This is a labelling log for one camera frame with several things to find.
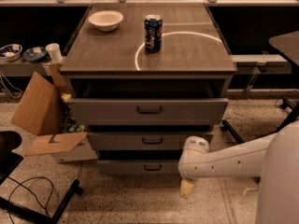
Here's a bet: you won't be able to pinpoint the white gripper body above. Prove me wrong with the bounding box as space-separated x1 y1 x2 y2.
178 136 209 181

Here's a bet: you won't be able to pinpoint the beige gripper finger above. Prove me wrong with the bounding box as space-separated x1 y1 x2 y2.
180 179 194 199

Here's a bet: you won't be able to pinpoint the grey bottom drawer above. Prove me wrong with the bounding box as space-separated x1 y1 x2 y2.
97 160 178 175

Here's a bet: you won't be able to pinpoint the grey drawer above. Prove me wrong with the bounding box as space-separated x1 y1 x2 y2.
97 160 178 175
88 132 213 150
69 98 228 125

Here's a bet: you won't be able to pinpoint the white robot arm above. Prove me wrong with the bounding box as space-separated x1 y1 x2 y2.
178 120 299 224

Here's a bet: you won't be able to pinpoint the grey middle drawer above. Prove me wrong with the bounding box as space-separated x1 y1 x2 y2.
88 132 213 150

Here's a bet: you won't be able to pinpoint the grey drawer cabinet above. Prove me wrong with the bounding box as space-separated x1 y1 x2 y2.
61 3 236 99

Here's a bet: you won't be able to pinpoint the grey top drawer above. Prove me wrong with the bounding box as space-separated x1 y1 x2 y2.
69 98 228 125

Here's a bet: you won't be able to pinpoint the open cardboard box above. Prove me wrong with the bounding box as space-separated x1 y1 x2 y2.
11 63 97 162

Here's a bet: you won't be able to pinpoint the blue Pepsi can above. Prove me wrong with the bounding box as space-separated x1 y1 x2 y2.
144 14 163 53

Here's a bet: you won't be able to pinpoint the black table stand right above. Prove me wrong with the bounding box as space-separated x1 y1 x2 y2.
221 30 299 145

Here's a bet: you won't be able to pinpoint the white bowl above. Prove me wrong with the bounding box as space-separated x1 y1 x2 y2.
88 10 123 32

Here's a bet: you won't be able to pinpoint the black chair stand left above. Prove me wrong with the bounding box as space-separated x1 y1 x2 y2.
0 130 84 224

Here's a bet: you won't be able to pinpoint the white paper cup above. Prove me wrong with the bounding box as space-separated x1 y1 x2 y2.
46 43 63 63

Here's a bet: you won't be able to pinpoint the dark blue bowl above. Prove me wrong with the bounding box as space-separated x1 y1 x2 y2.
22 47 47 63

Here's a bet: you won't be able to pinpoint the grey low shelf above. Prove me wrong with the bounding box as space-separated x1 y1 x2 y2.
0 56 53 77

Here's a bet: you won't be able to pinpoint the blue patterned bowl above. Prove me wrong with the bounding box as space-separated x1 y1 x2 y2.
0 44 22 62

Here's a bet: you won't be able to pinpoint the black cable on floor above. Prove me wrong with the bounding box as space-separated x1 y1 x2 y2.
7 175 55 224

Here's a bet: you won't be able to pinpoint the white cables at left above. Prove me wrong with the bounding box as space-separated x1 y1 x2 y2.
0 71 23 101

